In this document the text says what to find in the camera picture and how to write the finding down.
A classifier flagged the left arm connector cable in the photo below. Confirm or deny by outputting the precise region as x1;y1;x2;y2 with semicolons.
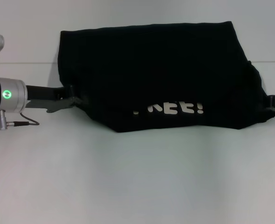
0;111;40;130

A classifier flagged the black t-shirt with white print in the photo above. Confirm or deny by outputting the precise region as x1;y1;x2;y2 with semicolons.
57;21;275;133

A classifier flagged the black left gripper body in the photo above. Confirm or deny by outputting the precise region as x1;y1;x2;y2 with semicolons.
25;85;75;113

